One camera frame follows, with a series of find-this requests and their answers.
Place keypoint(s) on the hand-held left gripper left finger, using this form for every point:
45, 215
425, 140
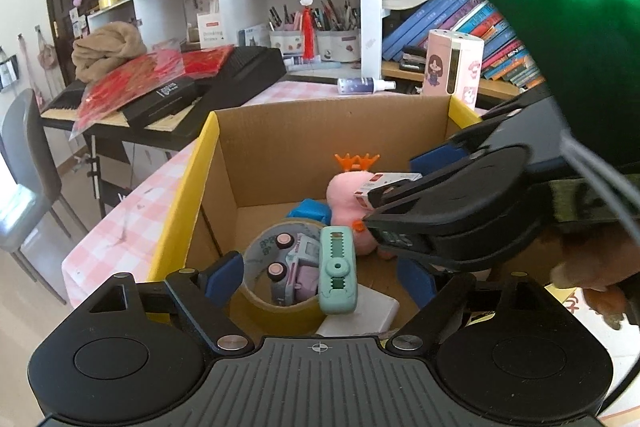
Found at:
222, 279

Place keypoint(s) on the grey chair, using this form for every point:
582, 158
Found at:
25, 147

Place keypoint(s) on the yellow tape roll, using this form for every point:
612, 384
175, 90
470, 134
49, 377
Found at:
280, 318

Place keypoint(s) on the hanging pink bag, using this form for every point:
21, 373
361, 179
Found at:
46, 52

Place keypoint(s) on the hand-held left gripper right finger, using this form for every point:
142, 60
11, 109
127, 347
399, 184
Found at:
417, 282

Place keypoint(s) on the orange hair claw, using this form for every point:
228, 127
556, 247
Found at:
357, 163

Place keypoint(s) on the large red paper decoration pack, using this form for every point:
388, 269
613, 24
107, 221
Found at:
125, 82

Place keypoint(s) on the pink plush duck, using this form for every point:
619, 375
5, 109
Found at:
345, 202

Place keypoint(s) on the black keyboard stand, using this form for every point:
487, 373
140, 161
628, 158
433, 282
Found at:
100, 177

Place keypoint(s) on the gold tape roll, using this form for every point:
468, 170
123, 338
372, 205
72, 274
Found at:
110, 1

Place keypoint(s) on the bunch of pens and pencils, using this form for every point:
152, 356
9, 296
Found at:
330, 17

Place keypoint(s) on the red tassel ornament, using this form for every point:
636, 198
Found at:
308, 37

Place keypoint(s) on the white desk pen holder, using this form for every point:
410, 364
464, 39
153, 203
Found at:
340, 47
286, 42

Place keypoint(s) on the pink cartoon tissue box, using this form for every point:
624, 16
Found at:
445, 67

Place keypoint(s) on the blue block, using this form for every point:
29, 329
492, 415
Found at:
307, 209

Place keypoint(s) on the lilac toy car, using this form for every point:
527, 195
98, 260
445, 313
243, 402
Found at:
300, 277

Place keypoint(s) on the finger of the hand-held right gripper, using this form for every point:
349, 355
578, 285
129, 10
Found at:
425, 202
440, 157

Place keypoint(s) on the yellow cardboard box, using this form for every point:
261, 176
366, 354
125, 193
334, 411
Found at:
300, 132

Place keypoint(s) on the row of blue-spined books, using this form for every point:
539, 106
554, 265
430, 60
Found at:
425, 22

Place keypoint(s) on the person's right hand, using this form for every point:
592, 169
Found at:
595, 262

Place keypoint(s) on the white box red label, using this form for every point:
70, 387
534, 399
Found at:
209, 31

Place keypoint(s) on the white wooden bookshelf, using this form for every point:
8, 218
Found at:
370, 7

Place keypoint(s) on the mint green utility knife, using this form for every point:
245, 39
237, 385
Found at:
337, 292

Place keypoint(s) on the small red paper decoration pack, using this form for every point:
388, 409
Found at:
205, 59

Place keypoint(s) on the hanging dark-trim tote bag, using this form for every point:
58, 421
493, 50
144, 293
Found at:
7, 72

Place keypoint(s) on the brown cloth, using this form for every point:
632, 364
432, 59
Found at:
107, 49

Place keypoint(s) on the black flat box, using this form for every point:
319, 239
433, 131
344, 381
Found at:
165, 99

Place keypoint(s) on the black electronic keyboard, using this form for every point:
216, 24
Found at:
250, 77

